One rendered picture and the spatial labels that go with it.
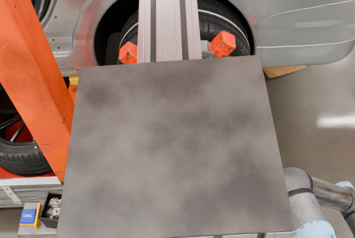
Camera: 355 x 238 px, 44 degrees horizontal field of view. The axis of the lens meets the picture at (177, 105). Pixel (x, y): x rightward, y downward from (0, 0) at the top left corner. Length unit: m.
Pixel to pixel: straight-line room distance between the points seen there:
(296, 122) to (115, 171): 2.60
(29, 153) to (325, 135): 1.84
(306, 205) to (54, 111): 1.04
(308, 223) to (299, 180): 0.12
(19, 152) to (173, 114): 2.01
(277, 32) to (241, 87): 1.61
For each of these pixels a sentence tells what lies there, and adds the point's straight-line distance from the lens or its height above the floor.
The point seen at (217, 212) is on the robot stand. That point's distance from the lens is 0.48.
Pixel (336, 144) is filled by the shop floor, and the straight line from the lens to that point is 3.02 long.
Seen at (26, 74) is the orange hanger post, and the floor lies 1.35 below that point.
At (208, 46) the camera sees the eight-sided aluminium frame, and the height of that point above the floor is 1.11.
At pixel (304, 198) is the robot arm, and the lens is 1.13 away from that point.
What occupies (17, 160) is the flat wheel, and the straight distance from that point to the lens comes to 2.54.
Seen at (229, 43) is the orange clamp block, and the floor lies 1.15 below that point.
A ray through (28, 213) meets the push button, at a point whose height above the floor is 0.48.
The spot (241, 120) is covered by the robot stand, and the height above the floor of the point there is 2.03.
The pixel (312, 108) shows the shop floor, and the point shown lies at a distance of 3.16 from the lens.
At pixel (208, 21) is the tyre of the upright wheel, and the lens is 1.97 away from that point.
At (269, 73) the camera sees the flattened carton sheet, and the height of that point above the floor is 0.02.
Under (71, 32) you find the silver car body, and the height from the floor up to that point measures 1.04.
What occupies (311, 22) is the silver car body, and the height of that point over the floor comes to 1.05.
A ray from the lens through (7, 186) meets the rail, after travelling 2.58.
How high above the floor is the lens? 2.47
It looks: 52 degrees down
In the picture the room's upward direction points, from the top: 6 degrees counter-clockwise
